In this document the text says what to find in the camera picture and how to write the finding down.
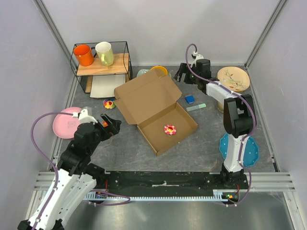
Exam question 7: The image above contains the brown ceramic cup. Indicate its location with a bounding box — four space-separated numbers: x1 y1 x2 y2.
217 102 224 113

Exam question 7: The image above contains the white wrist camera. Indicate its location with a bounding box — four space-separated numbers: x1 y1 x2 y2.
72 106 98 124
190 51 204 68

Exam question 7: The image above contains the brown cardboard box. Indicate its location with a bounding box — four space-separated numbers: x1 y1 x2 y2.
114 69 198 156

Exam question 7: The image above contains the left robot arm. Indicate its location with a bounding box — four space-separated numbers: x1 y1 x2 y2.
17 108 121 230

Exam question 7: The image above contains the orange mug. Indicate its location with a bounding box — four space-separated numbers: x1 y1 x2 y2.
73 44 94 67

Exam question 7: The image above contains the rainbow flower toy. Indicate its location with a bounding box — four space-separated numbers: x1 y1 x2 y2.
103 99 116 109

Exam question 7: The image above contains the pale green tray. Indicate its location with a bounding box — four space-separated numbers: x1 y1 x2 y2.
137 69 150 77

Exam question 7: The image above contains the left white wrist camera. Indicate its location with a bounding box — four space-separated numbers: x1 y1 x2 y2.
72 106 98 124

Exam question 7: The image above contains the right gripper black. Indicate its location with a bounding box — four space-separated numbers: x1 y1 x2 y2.
173 63 200 85

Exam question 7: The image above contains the pale green stick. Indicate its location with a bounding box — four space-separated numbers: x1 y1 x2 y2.
186 103 206 112

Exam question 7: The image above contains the pink flower toy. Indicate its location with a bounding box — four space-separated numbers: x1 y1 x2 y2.
164 125 177 136

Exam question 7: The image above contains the black wire wooden shelf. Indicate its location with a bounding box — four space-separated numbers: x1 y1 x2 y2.
70 41 133 94

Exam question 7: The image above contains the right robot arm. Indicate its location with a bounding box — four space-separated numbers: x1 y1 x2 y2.
174 58 256 189

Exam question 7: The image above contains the blue polka dot plate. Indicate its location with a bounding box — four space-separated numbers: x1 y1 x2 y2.
219 133 259 168

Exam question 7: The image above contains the pink plate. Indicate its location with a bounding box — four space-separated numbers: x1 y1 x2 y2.
53 114 80 139

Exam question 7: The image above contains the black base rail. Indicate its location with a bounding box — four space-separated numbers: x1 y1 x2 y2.
96 171 246 197

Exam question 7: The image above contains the blue small box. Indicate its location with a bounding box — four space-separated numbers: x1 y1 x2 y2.
185 94 195 104

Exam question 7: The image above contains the beige floral plate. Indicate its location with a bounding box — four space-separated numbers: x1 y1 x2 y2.
217 67 250 92

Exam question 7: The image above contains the orange bowl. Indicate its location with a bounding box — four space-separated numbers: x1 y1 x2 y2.
150 65 168 75

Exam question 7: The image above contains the pale green mug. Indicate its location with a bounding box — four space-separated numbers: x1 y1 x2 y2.
95 42 114 67

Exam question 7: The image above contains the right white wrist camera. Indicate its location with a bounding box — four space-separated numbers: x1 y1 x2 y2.
190 51 204 68

